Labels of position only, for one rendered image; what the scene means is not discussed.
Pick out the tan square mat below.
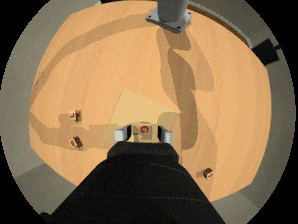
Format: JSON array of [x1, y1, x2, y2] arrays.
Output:
[[103, 88, 178, 146]]

